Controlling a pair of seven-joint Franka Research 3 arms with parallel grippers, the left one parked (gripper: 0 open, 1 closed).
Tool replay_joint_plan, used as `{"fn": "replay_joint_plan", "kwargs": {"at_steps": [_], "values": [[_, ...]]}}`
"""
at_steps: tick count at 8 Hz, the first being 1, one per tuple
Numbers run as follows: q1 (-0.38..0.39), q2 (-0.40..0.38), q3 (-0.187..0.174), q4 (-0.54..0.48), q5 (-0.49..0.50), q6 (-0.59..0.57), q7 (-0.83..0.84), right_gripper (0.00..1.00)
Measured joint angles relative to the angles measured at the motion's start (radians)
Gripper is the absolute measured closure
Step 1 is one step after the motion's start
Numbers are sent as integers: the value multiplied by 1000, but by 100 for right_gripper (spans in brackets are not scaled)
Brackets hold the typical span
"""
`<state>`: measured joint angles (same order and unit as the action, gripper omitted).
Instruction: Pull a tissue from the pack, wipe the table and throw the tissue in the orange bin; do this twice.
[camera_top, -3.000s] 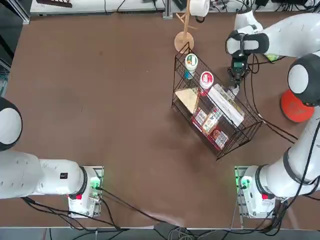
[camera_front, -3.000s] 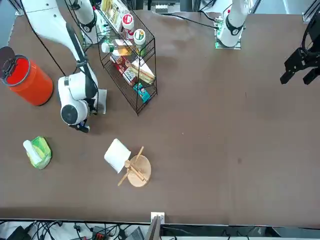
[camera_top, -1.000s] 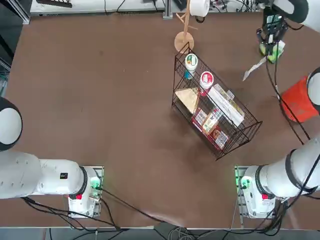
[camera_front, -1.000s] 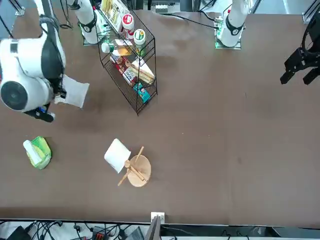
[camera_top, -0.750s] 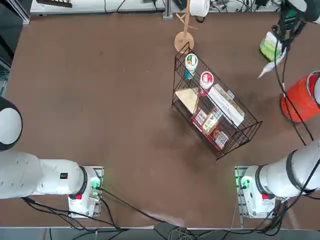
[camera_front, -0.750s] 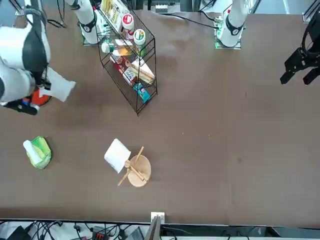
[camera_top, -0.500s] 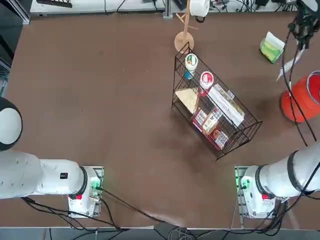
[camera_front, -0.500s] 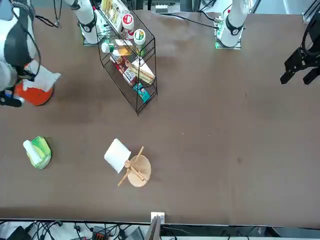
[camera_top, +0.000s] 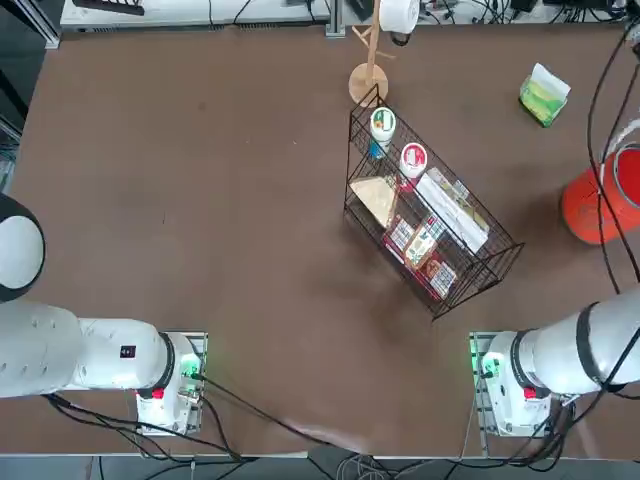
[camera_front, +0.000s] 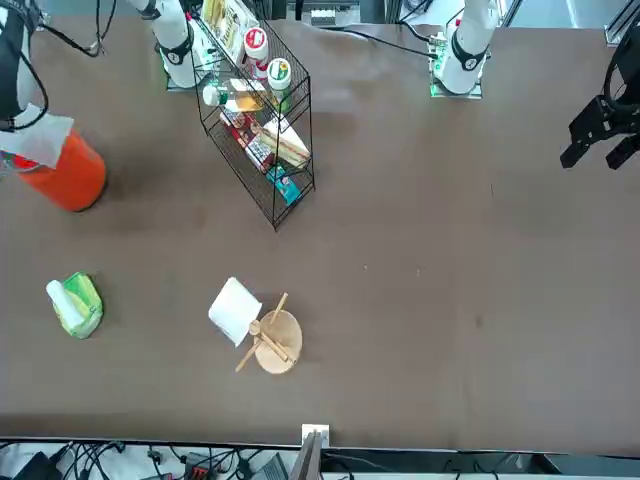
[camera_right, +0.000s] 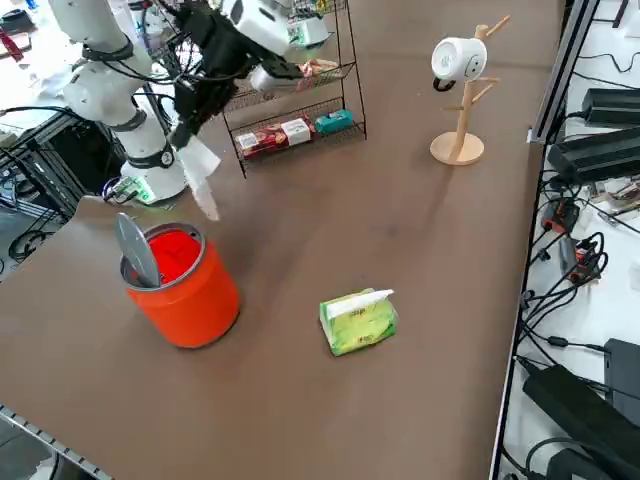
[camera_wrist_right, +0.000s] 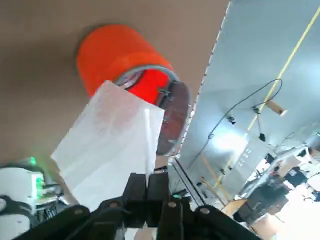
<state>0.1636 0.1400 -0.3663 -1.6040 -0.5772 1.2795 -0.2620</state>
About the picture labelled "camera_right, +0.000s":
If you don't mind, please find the black wire shelf rack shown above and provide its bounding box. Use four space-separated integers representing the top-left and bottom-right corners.
214 0 369 180

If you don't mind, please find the red biscuit pack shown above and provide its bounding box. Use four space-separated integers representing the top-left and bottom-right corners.
234 124 289 160

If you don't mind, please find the black equipment cart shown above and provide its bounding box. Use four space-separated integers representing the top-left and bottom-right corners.
0 107 126 221

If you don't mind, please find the red black plug adapter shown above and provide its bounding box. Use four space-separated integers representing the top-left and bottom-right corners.
543 197 581 234
569 238 610 287

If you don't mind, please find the black cable with ferrite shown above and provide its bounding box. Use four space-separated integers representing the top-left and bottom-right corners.
517 333 609 354

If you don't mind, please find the black flat box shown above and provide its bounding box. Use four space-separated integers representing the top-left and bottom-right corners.
603 337 640 416

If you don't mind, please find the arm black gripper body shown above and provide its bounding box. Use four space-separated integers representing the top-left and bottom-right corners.
174 0 264 81

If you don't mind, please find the teal snack pack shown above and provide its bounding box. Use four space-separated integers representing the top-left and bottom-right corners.
314 109 355 136

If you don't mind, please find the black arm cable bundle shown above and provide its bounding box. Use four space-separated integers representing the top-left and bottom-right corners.
74 0 211 101

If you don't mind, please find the green tissue pack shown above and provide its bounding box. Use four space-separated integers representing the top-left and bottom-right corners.
318 287 400 358

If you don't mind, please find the white mug with face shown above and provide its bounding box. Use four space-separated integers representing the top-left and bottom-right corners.
430 36 489 94

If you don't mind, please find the long black power brick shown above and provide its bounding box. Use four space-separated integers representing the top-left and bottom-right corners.
522 363 640 474

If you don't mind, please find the wrapped sandwich packet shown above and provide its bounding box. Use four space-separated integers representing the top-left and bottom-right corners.
294 58 341 91

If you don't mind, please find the aluminium frame post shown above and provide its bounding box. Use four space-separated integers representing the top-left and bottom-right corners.
527 0 601 145

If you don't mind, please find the white paper tissue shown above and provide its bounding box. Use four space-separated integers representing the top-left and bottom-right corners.
324 288 396 321
177 137 223 223

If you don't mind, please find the orange round bin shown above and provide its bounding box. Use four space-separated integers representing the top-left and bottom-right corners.
119 221 242 350

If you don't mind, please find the wooden mug tree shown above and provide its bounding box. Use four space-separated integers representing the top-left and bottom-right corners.
429 14 512 166

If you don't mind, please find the grey round bin lid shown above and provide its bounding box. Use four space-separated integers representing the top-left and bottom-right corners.
114 212 164 290

